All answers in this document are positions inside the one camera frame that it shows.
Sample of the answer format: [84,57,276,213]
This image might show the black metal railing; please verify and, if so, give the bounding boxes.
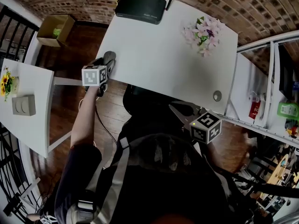
[0,5,51,221]

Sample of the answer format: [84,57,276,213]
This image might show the grey computer mouse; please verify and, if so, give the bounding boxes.
[102,51,117,66]

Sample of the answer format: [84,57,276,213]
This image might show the black monitor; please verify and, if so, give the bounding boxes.
[279,43,295,100]

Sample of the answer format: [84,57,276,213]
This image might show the grey rectangular box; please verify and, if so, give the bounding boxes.
[11,94,37,117]

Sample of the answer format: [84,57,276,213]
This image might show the person's left forearm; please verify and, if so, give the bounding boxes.
[70,85,101,149]

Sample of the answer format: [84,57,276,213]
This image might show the white metal shelf rack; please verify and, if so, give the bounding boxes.
[224,30,299,149]

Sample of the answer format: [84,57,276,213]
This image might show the pale pink flowers in pot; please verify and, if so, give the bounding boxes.
[181,16,226,58]

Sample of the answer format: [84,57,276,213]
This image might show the red package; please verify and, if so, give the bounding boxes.
[249,100,261,120]

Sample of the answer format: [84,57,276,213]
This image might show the person's right forearm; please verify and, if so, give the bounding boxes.
[200,142,221,170]

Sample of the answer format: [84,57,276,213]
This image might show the sunflowers in white pot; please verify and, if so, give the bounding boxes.
[0,66,21,102]

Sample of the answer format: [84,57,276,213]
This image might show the open cardboard box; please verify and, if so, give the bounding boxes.
[36,14,77,48]

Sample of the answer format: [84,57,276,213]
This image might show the green detergent bottle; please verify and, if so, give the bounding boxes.
[277,101,299,119]

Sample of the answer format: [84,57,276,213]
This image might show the pale shoulder strap harness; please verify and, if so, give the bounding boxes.
[67,138,131,224]

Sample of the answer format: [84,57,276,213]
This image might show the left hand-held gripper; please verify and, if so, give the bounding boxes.
[81,57,115,98]

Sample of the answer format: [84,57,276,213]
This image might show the person's torso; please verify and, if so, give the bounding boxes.
[54,115,236,224]

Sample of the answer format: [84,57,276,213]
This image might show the light wooden round table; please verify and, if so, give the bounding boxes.
[266,153,299,189]

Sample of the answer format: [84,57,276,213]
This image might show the black router with antennas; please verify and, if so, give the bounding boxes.
[114,0,179,25]

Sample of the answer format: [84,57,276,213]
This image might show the small white side table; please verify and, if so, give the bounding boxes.
[0,58,82,158]

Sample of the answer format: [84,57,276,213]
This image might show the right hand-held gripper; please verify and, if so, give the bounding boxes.
[168,101,222,145]

